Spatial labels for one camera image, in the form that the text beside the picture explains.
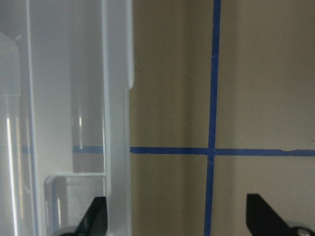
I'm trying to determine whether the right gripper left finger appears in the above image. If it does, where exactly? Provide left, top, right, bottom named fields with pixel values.
left=74, top=196, right=108, bottom=236

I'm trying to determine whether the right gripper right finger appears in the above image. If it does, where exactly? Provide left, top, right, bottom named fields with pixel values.
left=247, top=194, right=292, bottom=236

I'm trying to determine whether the clear plastic box lid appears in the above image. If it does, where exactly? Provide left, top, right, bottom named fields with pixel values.
left=0, top=0, right=134, bottom=236

